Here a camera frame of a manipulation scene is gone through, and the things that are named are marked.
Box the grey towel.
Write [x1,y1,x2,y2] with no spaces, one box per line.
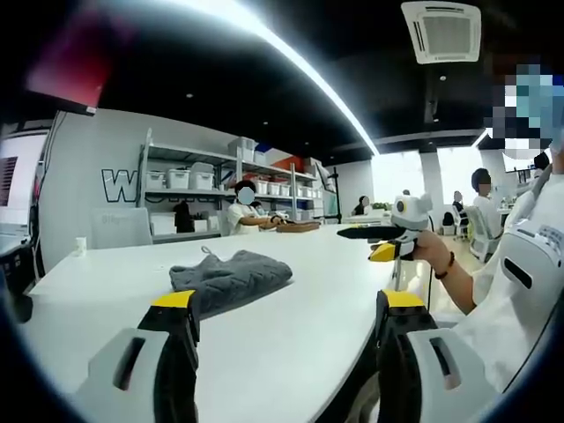
[169,245,294,321]

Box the brown flat object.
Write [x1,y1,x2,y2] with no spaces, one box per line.
[274,220,321,234]

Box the person's right hand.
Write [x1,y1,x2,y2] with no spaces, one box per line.
[412,229,455,277]

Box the black stand pole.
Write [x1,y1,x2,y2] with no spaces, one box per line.
[327,166,344,226]

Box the white office chair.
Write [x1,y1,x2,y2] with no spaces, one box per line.
[464,205,501,264]

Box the person's white shirt torso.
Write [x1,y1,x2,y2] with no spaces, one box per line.
[453,153,564,397]

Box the white chest-worn device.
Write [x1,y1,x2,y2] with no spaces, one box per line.
[495,218,564,306]

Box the white chair back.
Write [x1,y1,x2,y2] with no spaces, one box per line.
[89,206,154,250]

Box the grey metal shelving unit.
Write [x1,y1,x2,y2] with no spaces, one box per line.
[137,128,337,242]

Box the black bag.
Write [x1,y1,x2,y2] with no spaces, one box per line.
[173,202,196,234]

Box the long ceiling light strip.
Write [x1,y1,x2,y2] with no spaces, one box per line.
[219,0,381,156]

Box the white ceiling air conditioner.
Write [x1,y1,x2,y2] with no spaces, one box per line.
[399,0,483,66]

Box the brown bead bracelet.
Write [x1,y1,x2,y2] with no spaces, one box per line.
[434,250,456,280]

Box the wall-mounted red screen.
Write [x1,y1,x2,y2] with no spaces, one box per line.
[24,26,116,114]

